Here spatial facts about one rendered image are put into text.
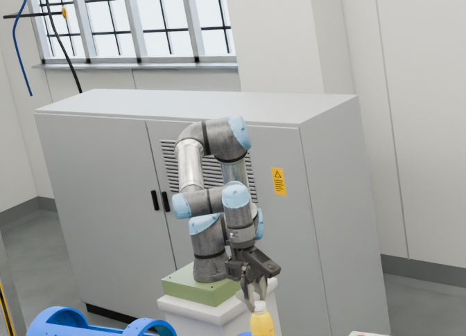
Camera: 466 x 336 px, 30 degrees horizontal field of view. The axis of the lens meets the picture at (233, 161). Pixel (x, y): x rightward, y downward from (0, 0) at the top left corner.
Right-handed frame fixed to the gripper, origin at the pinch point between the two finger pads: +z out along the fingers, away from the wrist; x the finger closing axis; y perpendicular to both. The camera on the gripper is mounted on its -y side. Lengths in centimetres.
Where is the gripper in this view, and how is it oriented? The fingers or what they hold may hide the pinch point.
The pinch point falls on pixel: (259, 305)
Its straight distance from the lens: 252.5
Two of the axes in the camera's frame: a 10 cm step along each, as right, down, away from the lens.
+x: -6.6, 2.9, -7.0
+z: 1.6, 9.6, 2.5
